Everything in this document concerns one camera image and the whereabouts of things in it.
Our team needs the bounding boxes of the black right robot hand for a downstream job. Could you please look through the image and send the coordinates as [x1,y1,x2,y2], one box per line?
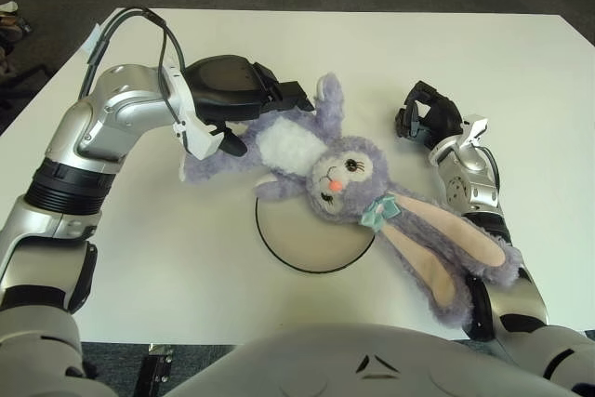
[395,80,465,147]

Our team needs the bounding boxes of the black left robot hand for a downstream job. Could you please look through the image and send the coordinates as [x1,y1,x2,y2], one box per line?
[183,55,315,156]

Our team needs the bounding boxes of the purple plush bunny doll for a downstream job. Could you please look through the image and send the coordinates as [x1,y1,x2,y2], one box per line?
[178,72,522,329]

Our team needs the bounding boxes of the white plate black rim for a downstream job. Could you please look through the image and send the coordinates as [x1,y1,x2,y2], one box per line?
[254,194,376,273]

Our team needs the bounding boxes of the black office chair base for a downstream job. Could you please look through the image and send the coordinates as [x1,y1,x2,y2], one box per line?
[0,61,51,110]

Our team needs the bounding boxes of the dark floor clutter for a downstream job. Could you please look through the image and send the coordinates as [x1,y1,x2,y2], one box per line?
[0,0,33,40]

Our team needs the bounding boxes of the grey robot torso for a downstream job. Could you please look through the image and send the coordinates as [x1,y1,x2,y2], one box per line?
[162,322,595,397]

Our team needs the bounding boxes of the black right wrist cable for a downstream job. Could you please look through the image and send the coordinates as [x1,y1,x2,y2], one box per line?
[478,145,501,193]

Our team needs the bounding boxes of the metal table bracket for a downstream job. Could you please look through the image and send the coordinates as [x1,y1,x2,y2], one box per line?
[139,343,176,397]

